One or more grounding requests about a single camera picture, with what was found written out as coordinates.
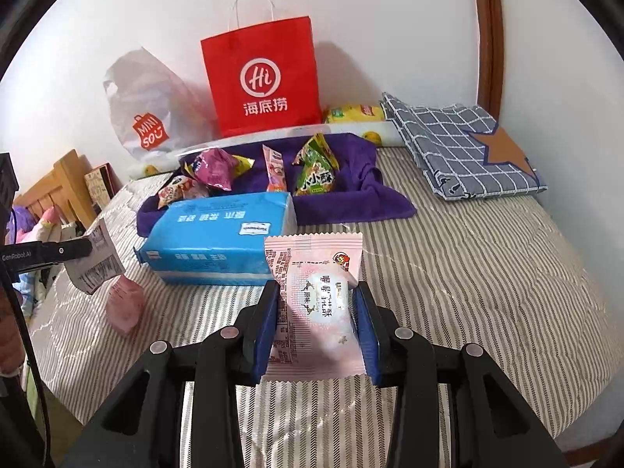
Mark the light wooden furniture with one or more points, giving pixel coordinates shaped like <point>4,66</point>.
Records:
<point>68,175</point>

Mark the pink stick snack packet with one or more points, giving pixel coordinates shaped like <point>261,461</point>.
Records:
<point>274,170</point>

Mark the person's left hand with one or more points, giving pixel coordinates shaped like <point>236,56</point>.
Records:
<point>9,331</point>

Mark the white fruit print pillow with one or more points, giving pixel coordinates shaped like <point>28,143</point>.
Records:
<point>375,137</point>

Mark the green snack packet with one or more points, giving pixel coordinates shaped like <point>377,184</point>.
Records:
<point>314,181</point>

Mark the yellow snack pack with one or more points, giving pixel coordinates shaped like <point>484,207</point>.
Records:
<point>351,113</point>

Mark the small pink snack packet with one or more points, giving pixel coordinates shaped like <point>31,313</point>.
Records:
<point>126,304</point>

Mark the brown wooden headboard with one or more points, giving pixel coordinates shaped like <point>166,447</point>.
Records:
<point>490,34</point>

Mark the purple plush toy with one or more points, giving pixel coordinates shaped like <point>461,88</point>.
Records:
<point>22,219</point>

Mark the white plastic shopping bag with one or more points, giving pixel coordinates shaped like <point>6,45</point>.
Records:
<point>146,107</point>

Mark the white barcode snack packet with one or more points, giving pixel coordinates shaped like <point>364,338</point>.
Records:
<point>95,268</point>

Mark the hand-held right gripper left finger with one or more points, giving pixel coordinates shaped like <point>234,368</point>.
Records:
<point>265,336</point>

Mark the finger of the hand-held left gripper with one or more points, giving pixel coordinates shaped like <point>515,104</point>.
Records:
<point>63,253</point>

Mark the red paper shopping bag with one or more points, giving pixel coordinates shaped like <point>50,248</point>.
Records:
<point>263,83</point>

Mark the pink pastry snack packet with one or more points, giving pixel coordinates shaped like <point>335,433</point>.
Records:
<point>317,292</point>

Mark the patterned box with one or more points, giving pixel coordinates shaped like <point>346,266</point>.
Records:
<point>102,185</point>

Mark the grey checkered folded quilt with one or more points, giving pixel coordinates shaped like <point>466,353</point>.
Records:
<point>438,141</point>

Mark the small yellow snack packet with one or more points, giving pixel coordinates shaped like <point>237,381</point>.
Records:
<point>243,163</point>

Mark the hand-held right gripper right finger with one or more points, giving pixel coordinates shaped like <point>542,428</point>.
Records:
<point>368,336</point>

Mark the purple towel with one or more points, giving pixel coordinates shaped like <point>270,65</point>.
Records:
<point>341,204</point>

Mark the yellow triangular snack packet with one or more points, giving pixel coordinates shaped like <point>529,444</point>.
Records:
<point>311,148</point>

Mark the purple triangular snack packet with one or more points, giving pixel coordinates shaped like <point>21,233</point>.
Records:
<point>214,168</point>

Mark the blue tissue pack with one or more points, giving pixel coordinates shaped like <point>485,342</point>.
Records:
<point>209,239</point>

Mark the red white snack packet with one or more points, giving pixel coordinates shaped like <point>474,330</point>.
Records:
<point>173,192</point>

